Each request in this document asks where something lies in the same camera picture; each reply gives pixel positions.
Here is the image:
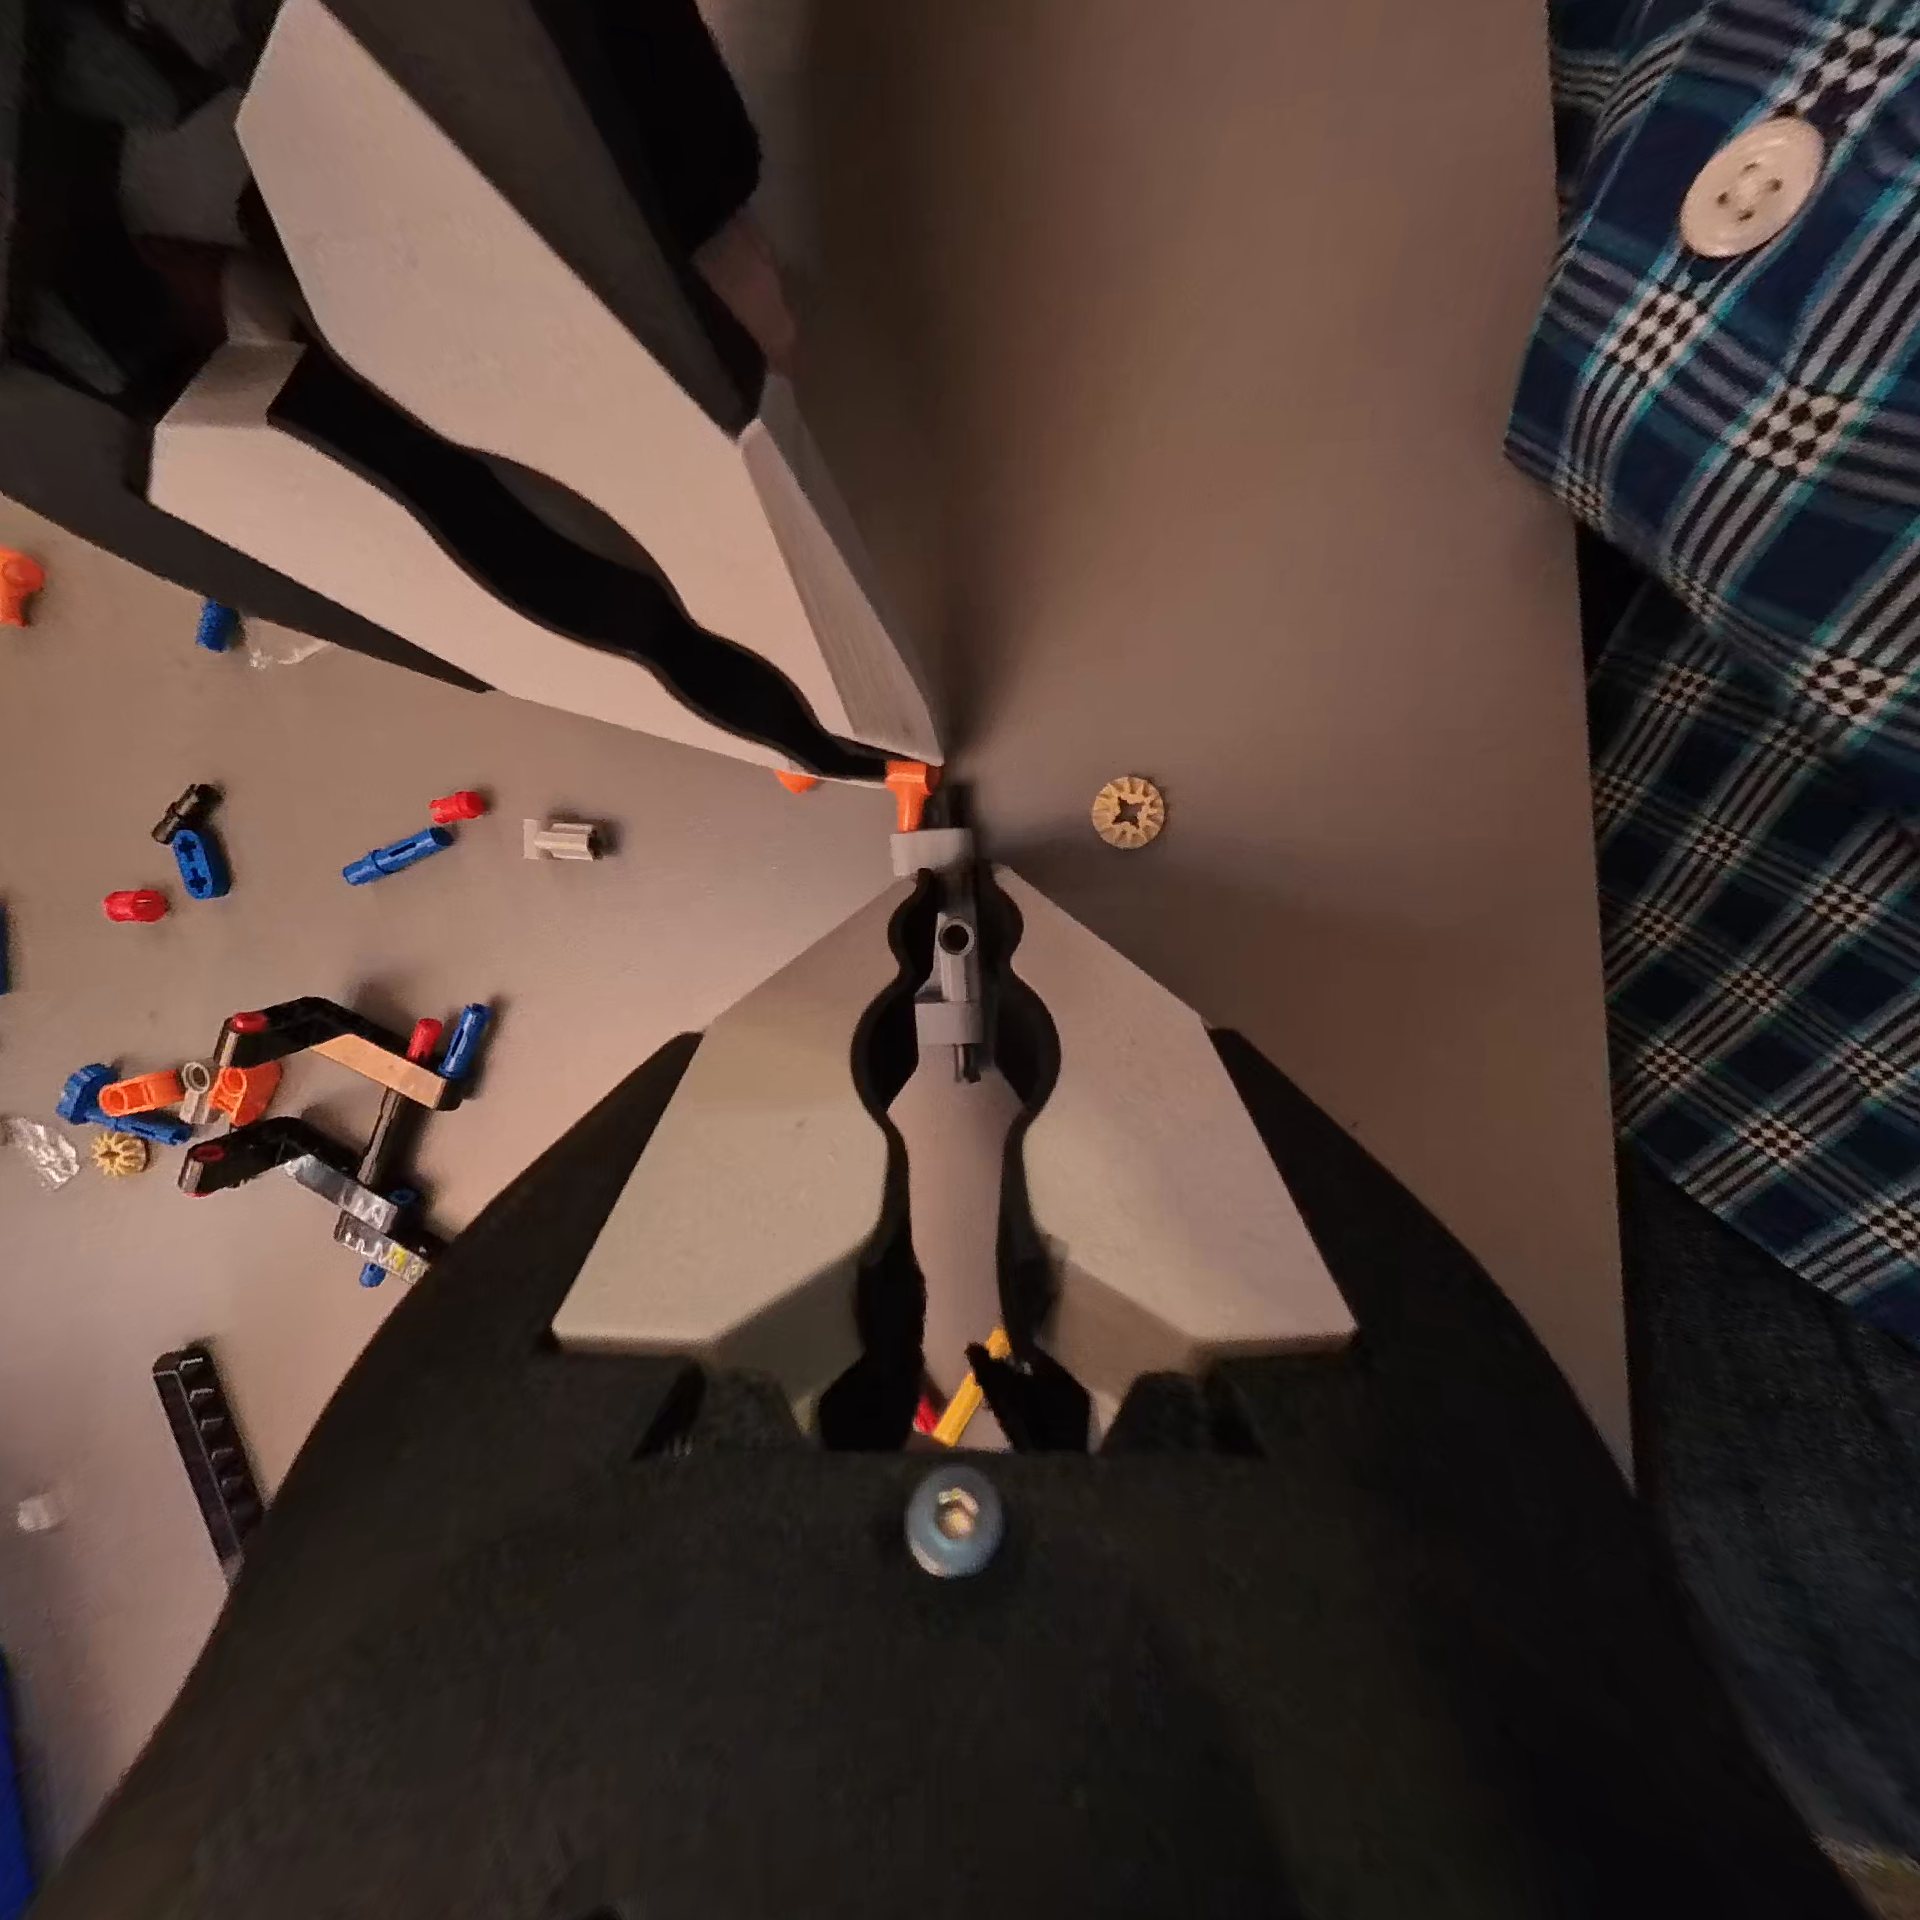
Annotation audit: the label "grey lego axle subassembly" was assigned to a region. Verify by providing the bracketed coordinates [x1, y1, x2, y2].
[890, 781, 995, 1085]

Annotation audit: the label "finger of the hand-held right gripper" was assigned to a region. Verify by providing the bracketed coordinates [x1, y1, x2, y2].
[238, 0, 948, 781]
[152, 352, 890, 781]

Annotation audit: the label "blue connector with black pin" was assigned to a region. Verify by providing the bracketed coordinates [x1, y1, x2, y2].
[152, 783, 236, 902]

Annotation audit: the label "long black lego beam assembly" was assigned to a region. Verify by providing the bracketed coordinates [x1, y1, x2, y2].
[152, 1349, 267, 1584]

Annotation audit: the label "plaid shirt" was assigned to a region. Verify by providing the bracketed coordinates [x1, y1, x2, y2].
[1506, 0, 1920, 1352]

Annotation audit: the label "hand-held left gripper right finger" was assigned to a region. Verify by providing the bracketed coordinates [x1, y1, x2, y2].
[969, 870, 1363, 1453]

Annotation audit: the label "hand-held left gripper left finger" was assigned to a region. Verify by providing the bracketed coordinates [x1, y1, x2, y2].
[549, 870, 932, 1453]

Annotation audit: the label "yellow lego piece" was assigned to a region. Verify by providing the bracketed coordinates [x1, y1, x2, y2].
[932, 1325, 1022, 1451]

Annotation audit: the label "black lego frame assembly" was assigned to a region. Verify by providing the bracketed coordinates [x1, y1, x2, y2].
[57, 992, 498, 1292]

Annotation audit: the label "person's right hand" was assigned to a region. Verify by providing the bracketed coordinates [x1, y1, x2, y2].
[702, 205, 802, 385]

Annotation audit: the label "dark trousers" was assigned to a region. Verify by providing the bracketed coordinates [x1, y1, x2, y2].
[1619, 1168, 1920, 1920]

